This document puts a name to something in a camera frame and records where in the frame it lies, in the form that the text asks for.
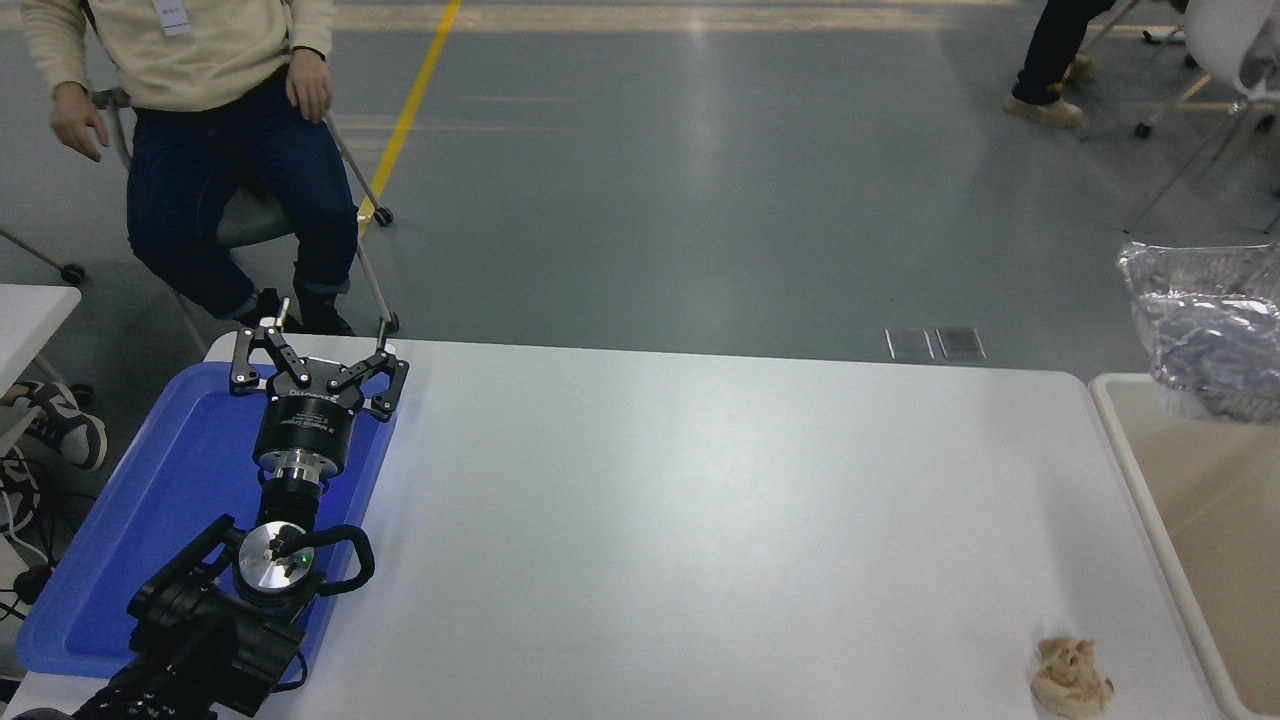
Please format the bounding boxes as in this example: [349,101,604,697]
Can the white side table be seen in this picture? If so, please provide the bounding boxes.
[0,284,83,399]

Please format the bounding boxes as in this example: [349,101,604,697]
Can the grey wheeled chair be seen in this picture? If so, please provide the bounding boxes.
[90,80,401,356]

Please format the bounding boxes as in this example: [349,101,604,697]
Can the grey white sneaker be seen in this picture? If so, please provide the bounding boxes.
[18,382,109,472]
[0,445,43,531]

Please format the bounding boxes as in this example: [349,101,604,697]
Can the standing person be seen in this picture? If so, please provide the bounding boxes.
[1003,0,1116,129]

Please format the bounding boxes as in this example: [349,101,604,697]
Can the blue plastic tray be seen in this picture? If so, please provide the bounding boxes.
[15,360,401,681]

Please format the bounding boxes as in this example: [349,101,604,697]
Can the large pale bin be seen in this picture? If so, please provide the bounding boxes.
[1088,372,1280,720]

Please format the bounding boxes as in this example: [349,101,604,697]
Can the seated person's left hand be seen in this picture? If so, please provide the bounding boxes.
[285,47,334,124]

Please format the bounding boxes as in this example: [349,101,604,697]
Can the seated person's right hand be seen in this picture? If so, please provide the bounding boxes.
[50,82,111,163]

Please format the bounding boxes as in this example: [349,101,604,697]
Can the grey chair leg frame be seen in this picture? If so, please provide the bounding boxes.
[1085,0,1196,69]

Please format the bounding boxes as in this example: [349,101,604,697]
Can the white shell chair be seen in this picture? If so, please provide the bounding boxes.
[1125,0,1280,233]

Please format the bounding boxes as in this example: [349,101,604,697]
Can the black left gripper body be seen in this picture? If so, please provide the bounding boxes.
[252,356,367,471]

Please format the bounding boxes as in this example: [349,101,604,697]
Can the silver foil plate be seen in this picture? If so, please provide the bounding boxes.
[1117,243,1280,422]

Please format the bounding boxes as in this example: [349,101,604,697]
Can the crumpled tan paper ball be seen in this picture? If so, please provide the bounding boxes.
[1030,637,1116,720]

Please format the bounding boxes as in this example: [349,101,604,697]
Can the seated person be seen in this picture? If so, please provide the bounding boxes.
[20,0,359,336]

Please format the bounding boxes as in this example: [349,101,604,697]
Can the grey leg with caster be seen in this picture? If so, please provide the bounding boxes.
[0,228,86,284]

